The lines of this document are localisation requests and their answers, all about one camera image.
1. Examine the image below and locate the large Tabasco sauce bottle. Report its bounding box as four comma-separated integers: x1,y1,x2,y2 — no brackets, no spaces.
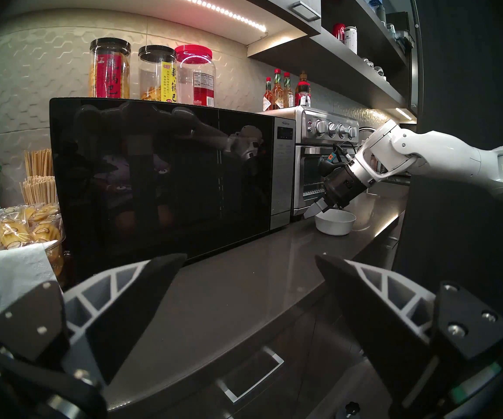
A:
295,70,312,107

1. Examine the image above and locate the snack jar yellow label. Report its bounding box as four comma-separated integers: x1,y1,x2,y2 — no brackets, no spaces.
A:
138,45,177,103

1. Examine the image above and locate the brown hot sauce bottle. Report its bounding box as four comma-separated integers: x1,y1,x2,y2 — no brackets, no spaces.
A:
272,69,285,110

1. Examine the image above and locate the dark wall shelf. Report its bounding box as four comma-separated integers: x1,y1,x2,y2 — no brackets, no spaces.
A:
247,0,418,117

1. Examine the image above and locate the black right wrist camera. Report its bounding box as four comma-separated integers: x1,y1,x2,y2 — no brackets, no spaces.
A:
319,144,356,179

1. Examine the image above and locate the clear jar red lid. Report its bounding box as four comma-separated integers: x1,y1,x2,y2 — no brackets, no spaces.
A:
175,44,215,107

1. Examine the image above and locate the tall black appliance panel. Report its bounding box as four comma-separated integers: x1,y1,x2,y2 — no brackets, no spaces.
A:
393,0,503,419

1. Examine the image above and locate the small white bowl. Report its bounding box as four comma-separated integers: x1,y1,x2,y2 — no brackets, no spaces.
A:
315,209,356,236

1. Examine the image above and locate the LED light strip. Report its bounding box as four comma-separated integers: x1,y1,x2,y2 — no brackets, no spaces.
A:
16,0,267,32

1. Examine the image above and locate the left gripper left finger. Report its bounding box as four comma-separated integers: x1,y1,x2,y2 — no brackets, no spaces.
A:
0,253,189,386

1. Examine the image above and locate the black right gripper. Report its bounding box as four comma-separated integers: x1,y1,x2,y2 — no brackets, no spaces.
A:
303,162,368,220

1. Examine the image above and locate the black silver microwave oven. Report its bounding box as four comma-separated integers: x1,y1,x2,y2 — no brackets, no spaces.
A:
50,97,298,288

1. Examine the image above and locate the white can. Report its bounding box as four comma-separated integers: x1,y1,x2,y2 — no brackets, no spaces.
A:
344,26,359,55

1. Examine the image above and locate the stainless steel toaster oven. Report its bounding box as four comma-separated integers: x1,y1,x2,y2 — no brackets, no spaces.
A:
258,106,360,217

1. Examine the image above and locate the snack jar pink label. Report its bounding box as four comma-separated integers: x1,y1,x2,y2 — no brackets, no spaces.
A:
89,38,131,99

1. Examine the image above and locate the wooden stir sticks bundle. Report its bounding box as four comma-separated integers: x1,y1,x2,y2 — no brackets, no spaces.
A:
19,149,58,205

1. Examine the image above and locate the basket of wrapped cakes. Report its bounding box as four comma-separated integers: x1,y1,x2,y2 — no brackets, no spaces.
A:
0,203,64,277

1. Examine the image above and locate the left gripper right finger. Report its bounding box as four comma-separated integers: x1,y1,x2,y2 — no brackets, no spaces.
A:
315,253,503,419

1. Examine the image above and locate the large white tissue sheet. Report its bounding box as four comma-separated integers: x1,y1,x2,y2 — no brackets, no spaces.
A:
0,241,60,327

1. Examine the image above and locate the green hot sauce bottle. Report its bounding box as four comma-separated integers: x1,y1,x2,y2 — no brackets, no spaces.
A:
283,72,295,108

